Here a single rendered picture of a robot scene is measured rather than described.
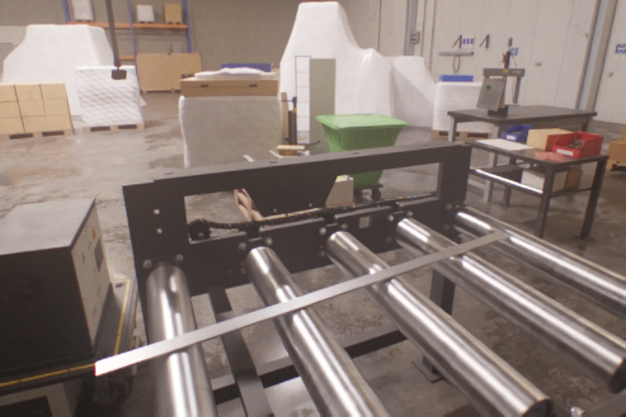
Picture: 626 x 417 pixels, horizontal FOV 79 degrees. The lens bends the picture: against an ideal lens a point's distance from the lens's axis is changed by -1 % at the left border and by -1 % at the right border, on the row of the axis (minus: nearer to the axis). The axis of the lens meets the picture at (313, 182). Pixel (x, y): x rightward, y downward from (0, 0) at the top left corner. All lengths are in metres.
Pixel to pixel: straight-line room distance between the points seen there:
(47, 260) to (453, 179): 1.62
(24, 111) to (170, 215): 8.10
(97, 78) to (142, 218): 8.04
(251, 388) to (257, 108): 3.81
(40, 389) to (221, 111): 3.35
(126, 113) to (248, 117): 5.03
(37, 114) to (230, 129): 5.33
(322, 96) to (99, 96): 5.52
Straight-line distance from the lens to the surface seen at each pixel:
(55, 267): 1.76
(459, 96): 7.97
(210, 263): 1.35
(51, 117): 9.23
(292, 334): 0.96
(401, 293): 1.09
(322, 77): 4.98
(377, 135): 3.91
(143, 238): 1.28
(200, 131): 4.73
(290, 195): 1.33
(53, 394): 2.00
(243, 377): 1.04
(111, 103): 9.25
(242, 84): 4.59
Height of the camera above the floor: 1.51
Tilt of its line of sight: 18 degrees down
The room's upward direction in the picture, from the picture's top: straight up
